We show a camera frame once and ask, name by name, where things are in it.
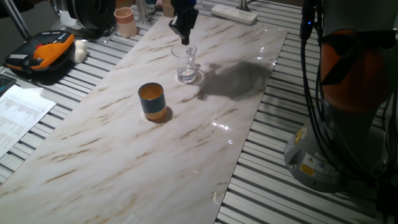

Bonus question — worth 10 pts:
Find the aluminium upright post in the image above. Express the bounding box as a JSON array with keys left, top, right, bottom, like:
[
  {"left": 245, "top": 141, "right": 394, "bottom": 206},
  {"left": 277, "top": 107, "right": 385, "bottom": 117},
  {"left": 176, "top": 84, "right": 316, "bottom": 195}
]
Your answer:
[{"left": 135, "top": 0, "right": 149, "bottom": 25}]

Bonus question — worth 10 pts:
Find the black keyboard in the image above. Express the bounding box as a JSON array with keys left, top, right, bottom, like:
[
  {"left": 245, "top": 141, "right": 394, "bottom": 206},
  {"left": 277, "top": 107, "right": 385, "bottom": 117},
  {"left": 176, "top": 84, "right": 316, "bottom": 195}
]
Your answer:
[{"left": 0, "top": 73, "right": 17, "bottom": 97}]

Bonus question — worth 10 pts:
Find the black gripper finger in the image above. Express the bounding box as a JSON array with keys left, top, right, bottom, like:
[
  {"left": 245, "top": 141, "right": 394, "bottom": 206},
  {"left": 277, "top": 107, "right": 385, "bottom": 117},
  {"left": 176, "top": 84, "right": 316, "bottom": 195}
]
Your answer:
[
  {"left": 181, "top": 27, "right": 194, "bottom": 46},
  {"left": 168, "top": 19, "right": 185, "bottom": 39}
]

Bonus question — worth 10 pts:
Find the orange and black teach pendant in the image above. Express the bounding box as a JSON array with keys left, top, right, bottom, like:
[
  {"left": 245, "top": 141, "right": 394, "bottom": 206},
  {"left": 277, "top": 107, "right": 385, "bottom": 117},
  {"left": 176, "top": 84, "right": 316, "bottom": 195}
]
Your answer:
[{"left": 4, "top": 30, "right": 76, "bottom": 74}]

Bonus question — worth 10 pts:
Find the large black round device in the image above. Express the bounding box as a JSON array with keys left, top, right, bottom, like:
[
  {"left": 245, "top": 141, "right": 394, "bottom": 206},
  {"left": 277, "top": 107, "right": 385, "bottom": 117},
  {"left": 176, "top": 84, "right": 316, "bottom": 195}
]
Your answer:
[{"left": 65, "top": 0, "right": 118, "bottom": 38}]

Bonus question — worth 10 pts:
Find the clear glass mug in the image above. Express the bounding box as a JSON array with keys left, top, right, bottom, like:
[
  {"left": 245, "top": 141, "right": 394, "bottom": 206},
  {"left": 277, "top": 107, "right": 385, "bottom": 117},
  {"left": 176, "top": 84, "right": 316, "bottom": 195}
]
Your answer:
[{"left": 170, "top": 42, "right": 198, "bottom": 84}]

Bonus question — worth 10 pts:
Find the white power strip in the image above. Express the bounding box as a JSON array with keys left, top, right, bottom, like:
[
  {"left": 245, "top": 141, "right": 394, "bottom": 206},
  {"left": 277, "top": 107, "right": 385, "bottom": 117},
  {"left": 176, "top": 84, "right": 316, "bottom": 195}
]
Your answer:
[{"left": 210, "top": 3, "right": 259, "bottom": 26}]

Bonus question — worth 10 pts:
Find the teal and tan cup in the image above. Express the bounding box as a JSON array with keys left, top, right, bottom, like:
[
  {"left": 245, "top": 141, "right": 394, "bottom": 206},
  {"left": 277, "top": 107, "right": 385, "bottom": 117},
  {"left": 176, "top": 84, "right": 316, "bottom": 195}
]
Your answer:
[{"left": 137, "top": 82, "right": 168, "bottom": 121}]

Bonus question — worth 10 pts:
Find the white round ball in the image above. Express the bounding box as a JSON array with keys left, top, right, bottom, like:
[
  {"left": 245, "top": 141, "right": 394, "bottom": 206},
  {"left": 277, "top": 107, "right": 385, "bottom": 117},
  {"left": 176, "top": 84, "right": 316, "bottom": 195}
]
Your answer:
[{"left": 68, "top": 39, "right": 88, "bottom": 65}]

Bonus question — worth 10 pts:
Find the white marble pattern board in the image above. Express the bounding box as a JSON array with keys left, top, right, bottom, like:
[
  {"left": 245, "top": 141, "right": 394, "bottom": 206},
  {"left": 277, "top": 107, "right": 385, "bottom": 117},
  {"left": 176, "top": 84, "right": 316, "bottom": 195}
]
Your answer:
[{"left": 0, "top": 14, "right": 289, "bottom": 224}]

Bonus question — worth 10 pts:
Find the white printed paper sheet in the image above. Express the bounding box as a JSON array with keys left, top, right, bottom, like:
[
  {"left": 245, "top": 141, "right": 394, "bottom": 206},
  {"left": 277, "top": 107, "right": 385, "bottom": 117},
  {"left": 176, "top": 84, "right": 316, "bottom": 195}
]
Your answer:
[{"left": 0, "top": 84, "right": 57, "bottom": 159}]

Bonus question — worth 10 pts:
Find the aluminium frame leg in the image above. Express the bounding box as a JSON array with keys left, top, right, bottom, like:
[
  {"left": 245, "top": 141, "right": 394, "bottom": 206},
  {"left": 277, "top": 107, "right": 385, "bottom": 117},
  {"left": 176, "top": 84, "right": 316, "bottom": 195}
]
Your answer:
[{"left": 2, "top": 0, "right": 32, "bottom": 41}]

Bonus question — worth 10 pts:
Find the brown box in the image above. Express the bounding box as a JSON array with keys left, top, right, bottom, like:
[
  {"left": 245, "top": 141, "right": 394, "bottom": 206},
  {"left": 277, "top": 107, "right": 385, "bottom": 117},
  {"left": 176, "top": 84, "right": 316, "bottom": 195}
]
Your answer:
[{"left": 115, "top": 0, "right": 136, "bottom": 9}]

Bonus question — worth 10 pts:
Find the cardboard box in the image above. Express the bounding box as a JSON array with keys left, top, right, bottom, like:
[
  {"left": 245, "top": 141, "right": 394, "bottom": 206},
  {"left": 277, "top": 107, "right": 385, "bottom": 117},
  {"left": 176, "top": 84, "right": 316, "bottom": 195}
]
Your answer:
[{"left": 161, "top": 0, "right": 175, "bottom": 19}]

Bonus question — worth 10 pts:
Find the pink and beige cup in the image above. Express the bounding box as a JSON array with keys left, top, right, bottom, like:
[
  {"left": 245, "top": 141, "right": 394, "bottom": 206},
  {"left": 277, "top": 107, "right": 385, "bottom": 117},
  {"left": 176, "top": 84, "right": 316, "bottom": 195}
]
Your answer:
[{"left": 113, "top": 7, "right": 139, "bottom": 39}]

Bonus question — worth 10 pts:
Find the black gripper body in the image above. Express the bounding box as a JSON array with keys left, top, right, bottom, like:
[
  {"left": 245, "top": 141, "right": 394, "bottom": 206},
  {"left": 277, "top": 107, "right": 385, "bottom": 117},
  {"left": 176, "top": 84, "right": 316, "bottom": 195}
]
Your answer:
[{"left": 170, "top": 0, "right": 200, "bottom": 32}]

